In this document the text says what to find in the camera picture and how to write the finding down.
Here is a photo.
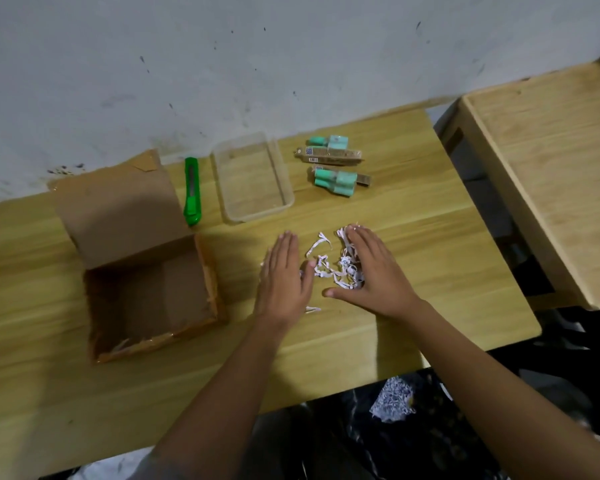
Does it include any person's right hand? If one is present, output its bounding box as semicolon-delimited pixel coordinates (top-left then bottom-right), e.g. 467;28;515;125
323;225;424;320

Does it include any person's left hand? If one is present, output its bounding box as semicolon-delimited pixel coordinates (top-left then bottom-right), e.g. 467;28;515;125
254;231;317;328

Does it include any pile of white paper shreds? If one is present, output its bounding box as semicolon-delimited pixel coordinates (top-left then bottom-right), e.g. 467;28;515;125
300;226;366;290

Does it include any person's right forearm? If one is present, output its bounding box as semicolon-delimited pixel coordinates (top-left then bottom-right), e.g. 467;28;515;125
405;300;600;480

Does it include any person's left forearm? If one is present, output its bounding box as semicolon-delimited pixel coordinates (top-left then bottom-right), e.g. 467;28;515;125
142;315;301;480

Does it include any teal item in cardboard pack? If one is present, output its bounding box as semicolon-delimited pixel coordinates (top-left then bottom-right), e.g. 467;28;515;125
312;165;372;197
295;135;364;166

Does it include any clear plastic container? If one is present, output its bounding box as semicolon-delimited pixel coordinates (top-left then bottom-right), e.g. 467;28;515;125
211;132;296;223

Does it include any clump of shredded paper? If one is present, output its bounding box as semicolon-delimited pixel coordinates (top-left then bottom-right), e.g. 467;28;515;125
369;377;417;424

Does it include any green utility knife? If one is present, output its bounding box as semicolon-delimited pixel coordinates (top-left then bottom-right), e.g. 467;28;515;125
183;157;202;226

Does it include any black plastic bag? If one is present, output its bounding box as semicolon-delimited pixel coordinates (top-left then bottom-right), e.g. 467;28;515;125
250;307;600;480

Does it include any open brown cardboard box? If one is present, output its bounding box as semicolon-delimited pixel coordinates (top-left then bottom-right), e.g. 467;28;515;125
48;150;227;364

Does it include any light wooden side table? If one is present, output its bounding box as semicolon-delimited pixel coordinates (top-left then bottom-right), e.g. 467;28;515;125
437;61;600;311

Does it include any grey clothing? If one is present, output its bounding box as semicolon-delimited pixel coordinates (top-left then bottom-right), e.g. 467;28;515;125
67;445;306;480

